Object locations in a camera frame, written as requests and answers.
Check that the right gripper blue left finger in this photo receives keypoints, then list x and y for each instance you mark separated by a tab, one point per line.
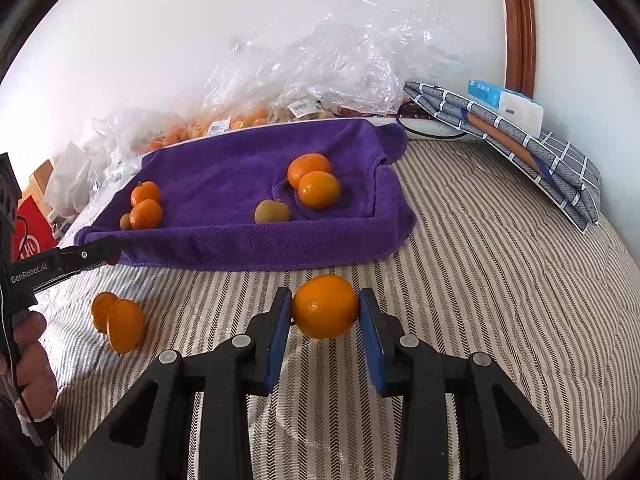
269	333

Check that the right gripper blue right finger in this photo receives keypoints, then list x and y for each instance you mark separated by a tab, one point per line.
380	332

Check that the large orange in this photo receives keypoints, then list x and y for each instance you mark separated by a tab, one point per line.
318	190

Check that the person's left hand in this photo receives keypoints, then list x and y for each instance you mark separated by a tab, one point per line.
33	372

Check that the red box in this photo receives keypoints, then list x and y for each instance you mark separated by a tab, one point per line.
33	233

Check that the orange on quilt back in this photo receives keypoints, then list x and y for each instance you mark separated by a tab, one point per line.
100	307

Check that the white plastic bag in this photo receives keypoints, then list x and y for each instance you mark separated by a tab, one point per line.
74	177

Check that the orange on quilt front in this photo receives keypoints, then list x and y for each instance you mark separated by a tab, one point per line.
125	326

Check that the yellow-green small fruit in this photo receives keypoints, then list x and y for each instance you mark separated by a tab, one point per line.
271	211

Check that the striped bed quilt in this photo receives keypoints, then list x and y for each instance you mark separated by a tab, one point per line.
490	266

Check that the purple towel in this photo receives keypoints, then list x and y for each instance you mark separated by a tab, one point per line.
211	188

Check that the small tangerine lower right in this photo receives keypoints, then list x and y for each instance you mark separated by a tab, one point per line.
146	215

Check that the small tangerine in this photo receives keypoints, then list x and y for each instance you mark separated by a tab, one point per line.
146	190
146	215

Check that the small tangerine upper right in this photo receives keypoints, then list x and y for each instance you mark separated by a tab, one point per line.
146	190

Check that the orange slice behind finger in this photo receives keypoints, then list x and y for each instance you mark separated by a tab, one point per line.
304	164

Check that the clear bag of oranges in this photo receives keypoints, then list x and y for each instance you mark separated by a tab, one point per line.
140	131

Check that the grey checked folded cloth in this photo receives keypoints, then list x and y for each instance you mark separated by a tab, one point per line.
566	175

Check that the blue white tissue pack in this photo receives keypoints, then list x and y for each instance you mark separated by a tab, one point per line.
521	110

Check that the clear bag of nuts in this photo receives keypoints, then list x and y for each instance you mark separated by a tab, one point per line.
359	57

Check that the brown wooden door frame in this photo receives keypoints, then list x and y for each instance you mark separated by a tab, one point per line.
520	46

